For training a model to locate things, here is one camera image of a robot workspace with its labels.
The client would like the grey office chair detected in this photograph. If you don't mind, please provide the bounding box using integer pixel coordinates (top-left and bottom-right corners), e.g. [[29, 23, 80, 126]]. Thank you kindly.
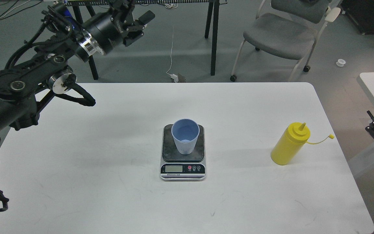
[[230, 0, 341, 82]]

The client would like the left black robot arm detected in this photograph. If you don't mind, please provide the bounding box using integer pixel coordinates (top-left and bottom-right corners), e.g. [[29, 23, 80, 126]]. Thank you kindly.
[[0, 0, 155, 141]]

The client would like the small white spool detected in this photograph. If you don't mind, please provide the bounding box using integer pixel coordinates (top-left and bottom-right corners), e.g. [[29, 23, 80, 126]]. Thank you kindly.
[[335, 58, 347, 68]]

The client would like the black equipment case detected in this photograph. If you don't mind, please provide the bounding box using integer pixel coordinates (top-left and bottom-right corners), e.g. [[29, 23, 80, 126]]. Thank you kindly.
[[341, 0, 374, 35]]

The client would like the digital kitchen scale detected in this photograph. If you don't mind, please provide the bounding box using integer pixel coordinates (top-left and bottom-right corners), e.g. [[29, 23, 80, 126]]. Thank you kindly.
[[160, 124, 207, 181]]

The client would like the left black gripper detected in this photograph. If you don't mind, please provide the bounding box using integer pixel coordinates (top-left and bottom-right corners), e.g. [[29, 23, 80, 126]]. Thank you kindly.
[[77, 0, 156, 62]]

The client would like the black metal frame table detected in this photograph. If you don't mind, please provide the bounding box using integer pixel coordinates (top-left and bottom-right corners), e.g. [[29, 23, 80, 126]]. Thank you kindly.
[[53, 0, 228, 80]]

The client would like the yellow squeeze bottle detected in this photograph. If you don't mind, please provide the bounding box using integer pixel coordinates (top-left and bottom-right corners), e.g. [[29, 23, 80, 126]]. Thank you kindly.
[[270, 122, 334, 165]]

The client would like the blue ribbed plastic cup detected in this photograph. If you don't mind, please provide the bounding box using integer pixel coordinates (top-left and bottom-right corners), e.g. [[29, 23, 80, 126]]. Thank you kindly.
[[171, 119, 200, 155]]

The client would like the white cable with plug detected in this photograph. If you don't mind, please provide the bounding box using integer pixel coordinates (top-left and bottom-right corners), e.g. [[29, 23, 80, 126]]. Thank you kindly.
[[166, 24, 186, 82]]

